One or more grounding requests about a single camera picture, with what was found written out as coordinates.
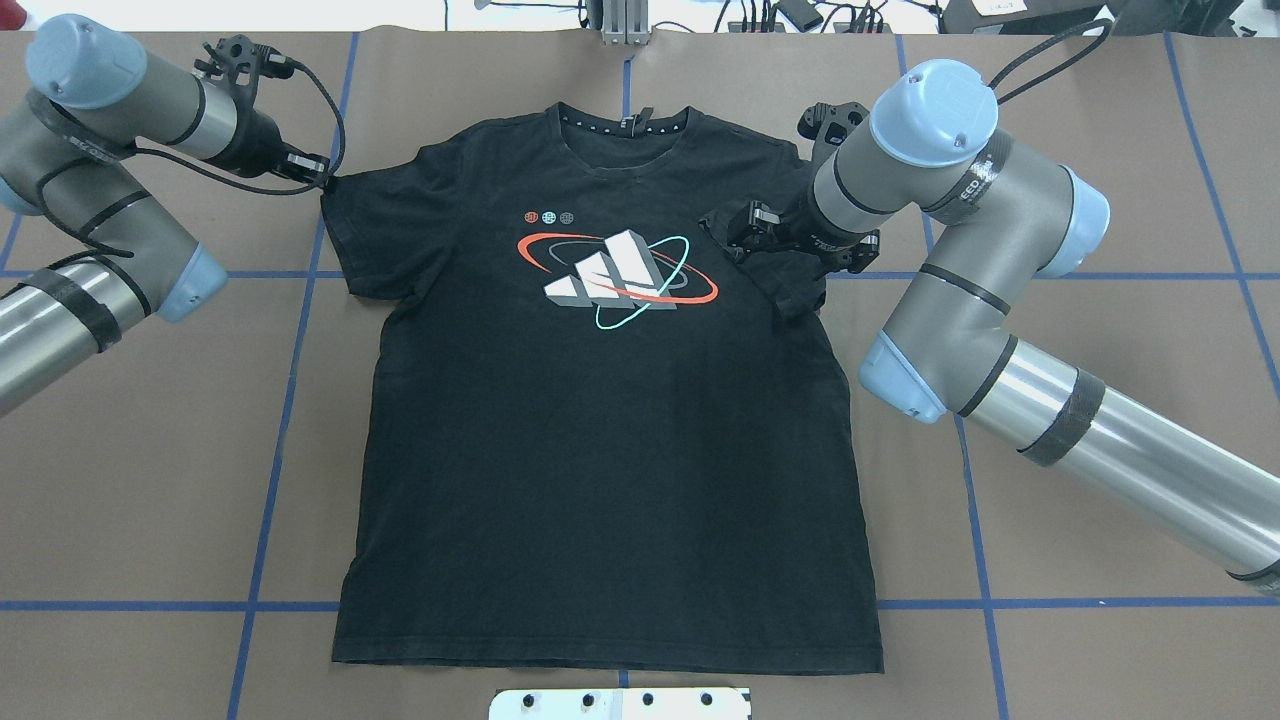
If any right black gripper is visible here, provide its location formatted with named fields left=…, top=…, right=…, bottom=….
left=724, top=199, right=881, bottom=274

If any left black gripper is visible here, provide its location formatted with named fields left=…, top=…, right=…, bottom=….
left=228, top=106, right=330, bottom=186

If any black graphic t-shirt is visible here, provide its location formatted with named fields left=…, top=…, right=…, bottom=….
left=323, top=104, right=883, bottom=675

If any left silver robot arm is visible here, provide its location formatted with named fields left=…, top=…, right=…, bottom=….
left=1, top=14, right=340, bottom=413

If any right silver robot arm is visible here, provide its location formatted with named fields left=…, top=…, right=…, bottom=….
left=724, top=59, right=1279, bottom=596

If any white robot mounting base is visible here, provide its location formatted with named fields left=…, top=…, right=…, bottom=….
left=488, top=685, right=754, bottom=719

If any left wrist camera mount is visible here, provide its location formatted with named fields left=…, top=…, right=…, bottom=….
left=193, top=35, right=300, bottom=108

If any aluminium frame post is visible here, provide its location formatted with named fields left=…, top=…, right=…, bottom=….
left=586, top=0, right=652, bottom=46

